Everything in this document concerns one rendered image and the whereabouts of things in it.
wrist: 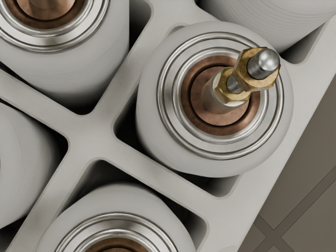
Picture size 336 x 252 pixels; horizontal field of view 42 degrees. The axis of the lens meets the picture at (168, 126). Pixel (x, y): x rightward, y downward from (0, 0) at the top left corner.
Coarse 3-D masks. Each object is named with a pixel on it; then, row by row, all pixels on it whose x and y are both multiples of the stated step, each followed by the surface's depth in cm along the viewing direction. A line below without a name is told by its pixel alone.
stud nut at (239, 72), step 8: (248, 48) 18; (256, 48) 18; (240, 56) 18; (248, 56) 18; (240, 64) 18; (280, 64) 18; (232, 72) 18; (240, 72) 18; (240, 80) 18; (248, 80) 18; (256, 80) 18; (264, 80) 18; (272, 80) 18; (248, 88) 18; (256, 88) 18; (264, 88) 18
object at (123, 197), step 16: (96, 192) 28; (112, 192) 26; (128, 192) 26; (144, 192) 30; (80, 208) 25; (96, 208) 25; (112, 208) 25; (128, 208) 25; (144, 208) 25; (160, 208) 25; (64, 224) 25; (160, 224) 25; (176, 224) 25; (48, 240) 25; (176, 240) 25
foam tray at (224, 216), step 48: (144, 0) 33; (192, 0) 34; (144, 48) 33; (288, 48) 42; (0, 96) 32; (96, 144) 32; (288, 144) 33; (48, 192) 31; (192, 192) 32; (240, 192) 33; (0, 240) 36; (192, 240) 35; (240, 240) 32
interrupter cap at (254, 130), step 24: (192, 48) 26; (216, 48) 26; (240, 48) 26; (168, 72) 25; (192, 72) 26; (168, 96) 25; (192, 96) 26; (264, 96) 26; (168, 120) 25; (192, 120) 25; (216, 120) 26; (240, 120) 26; (264, 120) 26; (192, 144) 25; (216, 144) 25; (240, 144) 25
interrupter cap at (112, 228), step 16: (80, 224) 24; (96, 224) 24; (112, 224) 24; (128, 224) 24; (144, 224) 24; (64, 240) 24; (80, 240) 24; (96, 240) 24; (112, 240) 24; (128, 240) 24; (144, 240) 24; (160, 240) 25
